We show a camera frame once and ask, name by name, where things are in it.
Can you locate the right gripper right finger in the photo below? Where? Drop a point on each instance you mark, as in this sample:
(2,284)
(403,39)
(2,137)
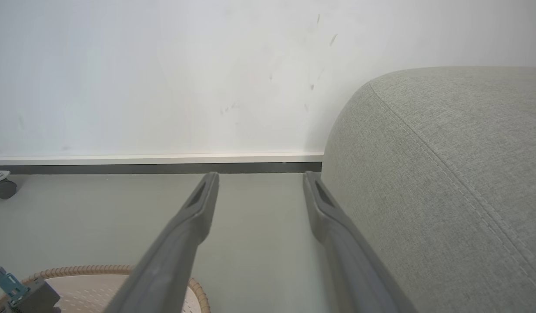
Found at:
(342,248)

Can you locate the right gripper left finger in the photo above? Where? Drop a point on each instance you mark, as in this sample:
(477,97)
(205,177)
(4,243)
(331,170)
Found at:
(172,252)

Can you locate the cream perforated laundry basket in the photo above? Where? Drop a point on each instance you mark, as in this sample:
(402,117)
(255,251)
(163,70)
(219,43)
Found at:
(94,291)

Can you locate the white and black baseboard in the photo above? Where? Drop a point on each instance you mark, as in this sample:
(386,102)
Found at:
(155,163)

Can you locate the grey fabric sofa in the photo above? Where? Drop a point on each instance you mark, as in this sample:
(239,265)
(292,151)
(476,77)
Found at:
(446,195)

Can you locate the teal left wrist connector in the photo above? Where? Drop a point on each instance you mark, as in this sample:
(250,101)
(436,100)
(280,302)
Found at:
(9,284)

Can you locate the dark caster wheel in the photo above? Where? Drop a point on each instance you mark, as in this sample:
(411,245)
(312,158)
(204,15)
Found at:
(3,189)

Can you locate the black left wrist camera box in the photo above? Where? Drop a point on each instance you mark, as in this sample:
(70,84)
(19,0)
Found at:
(37,300)

